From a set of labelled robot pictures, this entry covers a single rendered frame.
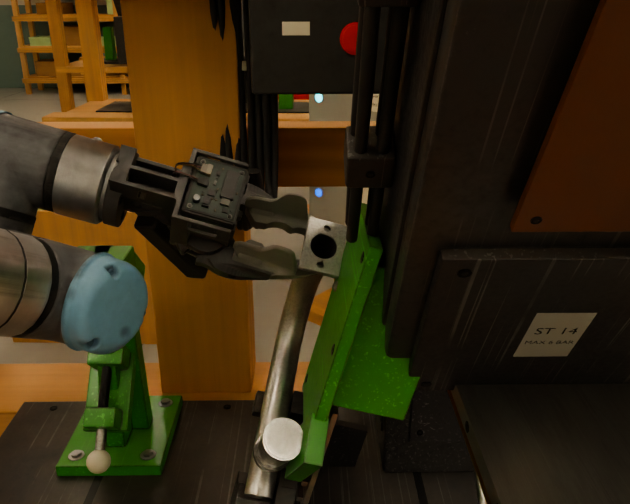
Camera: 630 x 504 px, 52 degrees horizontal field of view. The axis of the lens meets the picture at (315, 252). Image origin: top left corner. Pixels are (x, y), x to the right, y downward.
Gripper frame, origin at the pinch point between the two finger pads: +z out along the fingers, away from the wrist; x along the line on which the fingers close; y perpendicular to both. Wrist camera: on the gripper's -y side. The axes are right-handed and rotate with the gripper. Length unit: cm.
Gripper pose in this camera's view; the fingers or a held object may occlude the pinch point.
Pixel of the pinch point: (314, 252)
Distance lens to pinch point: 64.3
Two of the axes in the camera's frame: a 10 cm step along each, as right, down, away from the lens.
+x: 1.9, -9.0, 3.9
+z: 9.5, 2.7, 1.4
